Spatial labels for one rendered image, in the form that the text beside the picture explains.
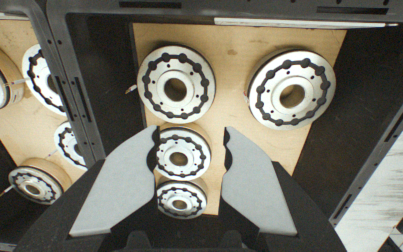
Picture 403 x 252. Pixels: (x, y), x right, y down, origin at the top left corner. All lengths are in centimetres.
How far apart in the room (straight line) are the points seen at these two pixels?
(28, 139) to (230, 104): 38
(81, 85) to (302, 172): 32
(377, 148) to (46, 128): 47
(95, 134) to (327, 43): 29
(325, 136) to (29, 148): 52
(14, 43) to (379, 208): 93
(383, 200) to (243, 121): 57
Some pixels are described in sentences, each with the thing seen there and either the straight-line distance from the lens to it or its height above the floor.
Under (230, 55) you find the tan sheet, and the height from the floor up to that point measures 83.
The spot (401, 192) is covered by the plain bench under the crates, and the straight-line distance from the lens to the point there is 76.
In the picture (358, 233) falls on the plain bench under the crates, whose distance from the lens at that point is 87.
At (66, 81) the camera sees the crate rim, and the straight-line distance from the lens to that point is 20.
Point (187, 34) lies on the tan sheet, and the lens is 24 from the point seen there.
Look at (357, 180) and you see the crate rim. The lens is 25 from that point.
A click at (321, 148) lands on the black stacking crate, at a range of 29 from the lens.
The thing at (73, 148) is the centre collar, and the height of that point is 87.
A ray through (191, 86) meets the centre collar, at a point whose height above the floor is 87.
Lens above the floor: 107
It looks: 61 degrees down
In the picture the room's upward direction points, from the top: 170 degrees counter-clockwise
